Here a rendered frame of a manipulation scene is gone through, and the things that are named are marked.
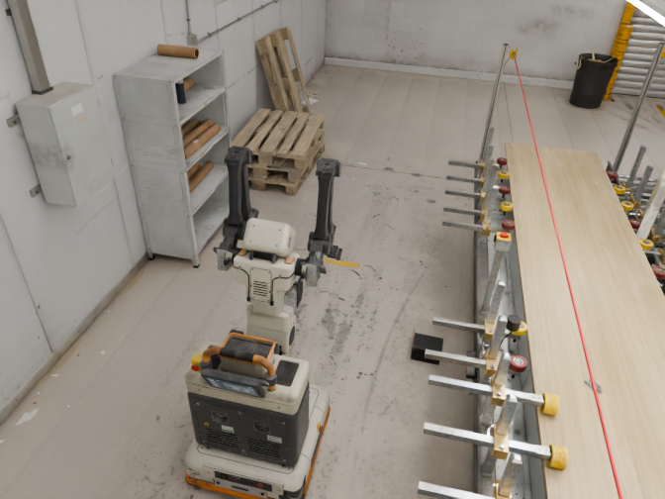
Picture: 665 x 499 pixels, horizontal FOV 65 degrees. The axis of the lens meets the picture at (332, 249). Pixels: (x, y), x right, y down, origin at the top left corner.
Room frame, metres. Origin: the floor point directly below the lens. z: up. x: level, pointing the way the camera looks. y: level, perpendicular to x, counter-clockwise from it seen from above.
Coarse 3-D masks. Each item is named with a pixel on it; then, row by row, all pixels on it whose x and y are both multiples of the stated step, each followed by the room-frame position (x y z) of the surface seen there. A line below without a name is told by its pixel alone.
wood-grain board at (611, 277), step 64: (512, 192) 3.35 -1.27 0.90; (576, 192) 3.39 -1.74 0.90; (576, 256) 2.56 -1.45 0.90; (640, 256) 2.59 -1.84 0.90; (576, 320) 2.00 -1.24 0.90; (640, 320) 2.02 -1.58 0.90; (576, 384) 1.57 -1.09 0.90; (640, 384) 1.59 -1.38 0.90; (576, 448) 1.25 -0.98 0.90; (640, 448) 1.27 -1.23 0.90
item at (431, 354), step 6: (426, 354) 1.76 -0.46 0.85; (432, 354) 1.75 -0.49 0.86; (438, 354) 1.75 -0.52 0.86; (444, 354) 1.76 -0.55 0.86; (450, 354) 1.76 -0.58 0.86; (456, 354) 1.76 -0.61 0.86; (444, 360) 1.74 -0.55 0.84; (450, 360) 1.74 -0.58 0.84; (456, 360) 1.73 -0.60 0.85; (462, 360) 1.73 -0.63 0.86; (468, 360) 1.72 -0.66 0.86; (474, 360) 1.73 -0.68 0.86; (480, 360) 1.73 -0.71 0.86; (474, 366) 1.71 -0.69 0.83; (480, 366) 1.71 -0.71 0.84; (510, 372) 1.68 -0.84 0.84; (516, 372) 1.68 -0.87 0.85
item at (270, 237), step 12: (252, 228) 2.00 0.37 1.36; (264, 228) 1.99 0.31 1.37; (276, 228) 1.99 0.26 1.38; (288, 228) 1.99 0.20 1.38; (252, 240) 1.96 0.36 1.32; (264, 240) 1.95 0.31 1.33; (276, 240) 1.95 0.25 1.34; (288, 240) 1.97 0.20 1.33; (276, 252) 1.92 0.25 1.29; (288, 252) 1.96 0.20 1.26
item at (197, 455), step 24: (312, 384) 2.05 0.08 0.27; (312, 408) 1.88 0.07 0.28; (312, 432) 1.73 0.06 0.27; (192, 456) 1.55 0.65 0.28; (216, 456) 1.55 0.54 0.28; (240, 456) 1.56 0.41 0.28; (312, 456) 1.64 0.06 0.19; (192, 480) 1.52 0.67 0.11; (216, 480) 1.50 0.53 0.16; (288, 480) 1.45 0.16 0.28
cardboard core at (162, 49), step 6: (162, 48) 4.05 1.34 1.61; (168, 48) 4.04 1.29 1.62; (174, 48) 4.03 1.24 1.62; (180, 48) 4.03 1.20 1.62; (186, 48) 4.03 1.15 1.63; (192, 48) 4.02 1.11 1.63; (162, 54) 4.05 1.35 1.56; (168, 54) 4.04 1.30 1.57; (174, 54) 4.03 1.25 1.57; (180, 54) 4.01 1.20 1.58; (186, 54) 4.00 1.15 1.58; (192, 54) 3.99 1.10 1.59; (198, 54) 4.05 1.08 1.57
